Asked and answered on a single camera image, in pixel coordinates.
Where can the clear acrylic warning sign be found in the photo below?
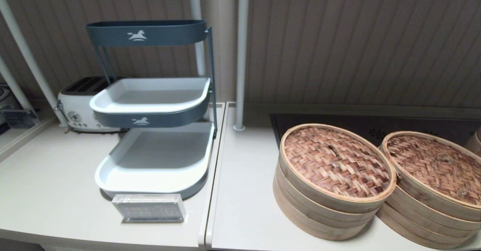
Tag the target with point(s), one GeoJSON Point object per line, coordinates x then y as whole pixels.
{"type": "Point", "coordinates": [150, 207]}

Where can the white slanted support pole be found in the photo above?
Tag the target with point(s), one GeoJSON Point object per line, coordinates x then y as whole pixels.
{"type": "Point", "coordinates": [22, 44]}
{"type": "Point", "coordinates": [11, 81]}

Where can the bamboo steamer basket stack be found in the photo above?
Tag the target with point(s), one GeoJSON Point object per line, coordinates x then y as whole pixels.
{"type": "Point", "coordinates": [300, 215]}
{"type": "Point", "coordinates": [413, 228]}

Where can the shiny metal box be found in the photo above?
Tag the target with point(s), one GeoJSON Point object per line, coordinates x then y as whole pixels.
{"type": "Point", "coordinates": [18, 118]}

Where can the teal three-tier tray rack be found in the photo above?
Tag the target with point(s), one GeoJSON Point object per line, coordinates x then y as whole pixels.
{"type": "Point", "coordinates": [150, 120]}

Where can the white retro toaster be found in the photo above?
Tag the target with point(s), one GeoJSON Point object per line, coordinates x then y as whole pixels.
{"type": "Point", "coordinates": [75, 108]}

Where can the black induction cooktop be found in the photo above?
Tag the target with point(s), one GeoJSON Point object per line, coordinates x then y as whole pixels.
{"type": "Point", "coordinates": [375, 125]}

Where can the white upright support pole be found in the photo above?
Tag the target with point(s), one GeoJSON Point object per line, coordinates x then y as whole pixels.
{"type": "Point", "coordinates": [195, 3]}
{"type": "Point", "coordinates": [241, 55]}

